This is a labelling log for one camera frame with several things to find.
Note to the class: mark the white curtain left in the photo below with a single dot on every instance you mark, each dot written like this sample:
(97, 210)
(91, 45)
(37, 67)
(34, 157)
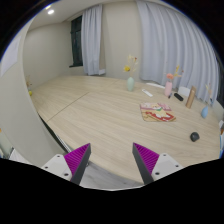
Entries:
(91, 40)

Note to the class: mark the black remote control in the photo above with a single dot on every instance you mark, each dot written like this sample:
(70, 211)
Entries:
(178, 97)

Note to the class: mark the white curtain right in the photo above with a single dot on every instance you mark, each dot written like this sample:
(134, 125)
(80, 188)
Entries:
(172, 42)

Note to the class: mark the yellow flowers at wall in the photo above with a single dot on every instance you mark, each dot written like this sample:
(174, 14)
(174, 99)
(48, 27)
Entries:
(28, 84)

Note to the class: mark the white remote control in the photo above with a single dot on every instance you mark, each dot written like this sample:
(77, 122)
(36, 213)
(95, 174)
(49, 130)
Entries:
(147, 93)

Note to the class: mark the white curtain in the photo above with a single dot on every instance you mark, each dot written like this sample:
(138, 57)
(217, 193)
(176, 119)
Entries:
(91, 40)
(172, 42)

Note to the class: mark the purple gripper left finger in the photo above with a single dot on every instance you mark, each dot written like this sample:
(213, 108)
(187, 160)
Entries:
(77, 161)

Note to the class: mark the blue vase with flowers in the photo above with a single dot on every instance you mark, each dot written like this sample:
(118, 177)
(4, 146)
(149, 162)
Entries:
(204, 111)

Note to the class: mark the black computer mouse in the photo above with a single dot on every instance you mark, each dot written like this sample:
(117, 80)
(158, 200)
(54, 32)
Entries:
(194, 136)

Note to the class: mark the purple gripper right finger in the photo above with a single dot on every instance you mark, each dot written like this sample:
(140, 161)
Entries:
(146, 160)

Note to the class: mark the dark window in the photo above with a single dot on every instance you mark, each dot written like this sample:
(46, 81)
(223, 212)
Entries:
(76, 41)

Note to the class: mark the pink vase with flowers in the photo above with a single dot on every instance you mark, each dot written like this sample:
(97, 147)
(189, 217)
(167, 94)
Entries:
(169, 84)

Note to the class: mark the white chair back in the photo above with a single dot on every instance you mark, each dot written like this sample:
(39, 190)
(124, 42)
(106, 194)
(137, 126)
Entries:
(184, 91)

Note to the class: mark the green vase with flowers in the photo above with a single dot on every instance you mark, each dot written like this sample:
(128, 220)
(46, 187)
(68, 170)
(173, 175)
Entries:
(130, 67)

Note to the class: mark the tall brown wooden box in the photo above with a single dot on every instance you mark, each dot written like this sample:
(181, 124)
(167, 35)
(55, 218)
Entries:
(191, 97)

